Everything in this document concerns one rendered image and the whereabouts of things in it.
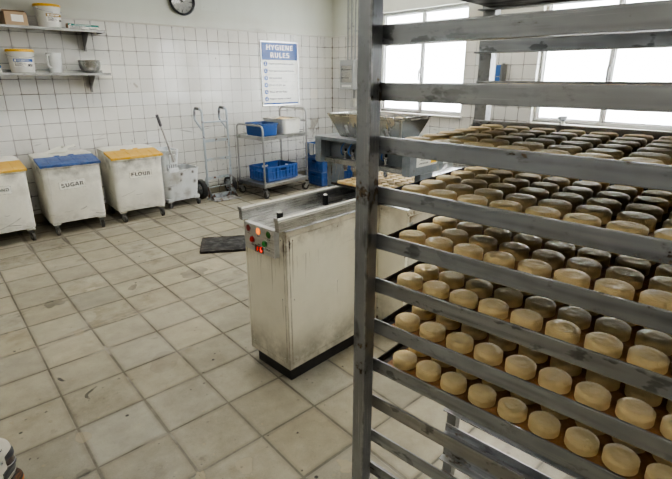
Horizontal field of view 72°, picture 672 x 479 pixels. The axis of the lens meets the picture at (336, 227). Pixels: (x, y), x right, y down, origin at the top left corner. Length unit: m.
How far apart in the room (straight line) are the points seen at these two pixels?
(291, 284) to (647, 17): 1.88
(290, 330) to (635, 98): 1.97
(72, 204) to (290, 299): 3.46
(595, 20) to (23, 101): 5.54
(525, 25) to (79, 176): 4.91
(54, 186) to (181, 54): 2.24
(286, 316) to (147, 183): 3.48
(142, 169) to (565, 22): 5.06
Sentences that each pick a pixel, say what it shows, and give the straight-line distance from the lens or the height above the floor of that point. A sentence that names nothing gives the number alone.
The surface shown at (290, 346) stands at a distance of 2.43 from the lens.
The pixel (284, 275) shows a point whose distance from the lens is 2.25.
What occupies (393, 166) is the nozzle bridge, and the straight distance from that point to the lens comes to 2.63.
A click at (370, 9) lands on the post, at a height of 1.63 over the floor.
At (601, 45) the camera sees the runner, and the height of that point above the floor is 1.58.
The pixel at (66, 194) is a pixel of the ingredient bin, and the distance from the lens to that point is 5.33.
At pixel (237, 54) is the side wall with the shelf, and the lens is 6.70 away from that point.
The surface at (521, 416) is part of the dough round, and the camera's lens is 0.92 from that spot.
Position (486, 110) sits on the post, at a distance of 1.19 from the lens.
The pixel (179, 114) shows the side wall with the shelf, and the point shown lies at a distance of 6.30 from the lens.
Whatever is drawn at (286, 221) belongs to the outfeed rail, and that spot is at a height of 0.89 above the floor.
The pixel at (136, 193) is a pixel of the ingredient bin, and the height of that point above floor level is 0.31.
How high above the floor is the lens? 1.53
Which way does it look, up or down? 18 degrees down
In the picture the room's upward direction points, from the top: straight up
